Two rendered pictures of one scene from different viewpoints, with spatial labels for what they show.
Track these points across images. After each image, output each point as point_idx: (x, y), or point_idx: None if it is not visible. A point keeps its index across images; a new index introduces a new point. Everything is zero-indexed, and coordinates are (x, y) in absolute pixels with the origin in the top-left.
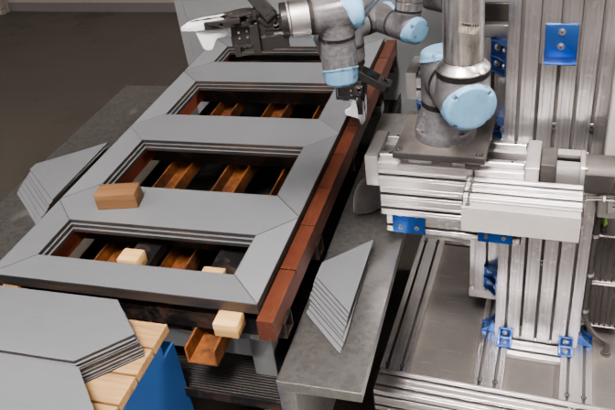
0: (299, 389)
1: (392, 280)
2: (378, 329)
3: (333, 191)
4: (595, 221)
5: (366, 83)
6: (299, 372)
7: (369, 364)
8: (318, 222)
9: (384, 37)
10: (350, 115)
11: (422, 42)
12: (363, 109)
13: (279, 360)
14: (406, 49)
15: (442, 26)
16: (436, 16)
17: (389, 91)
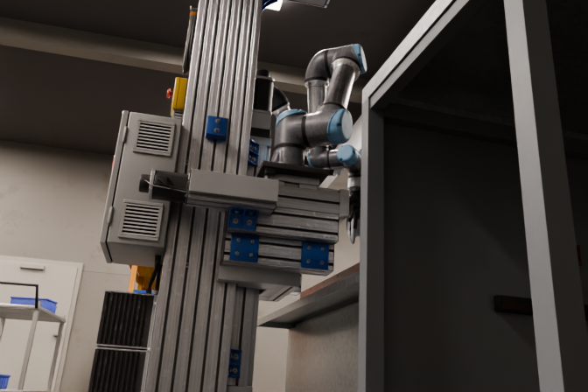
0: (285, 325)
1: (276, 312)
2: (266, 315)
3: (338, 278)
4: (159, 279)
5: (352, 209)
6: (289, 322)
7: (261, 318)
8: (325, 282)
9: (505, 193)
10: (358, 235)
11: (451, 194)
12: (348, 228)
13: None
14: (475, 210)
15: (419, 164)
16: (428, 150)
17: (511, 294)
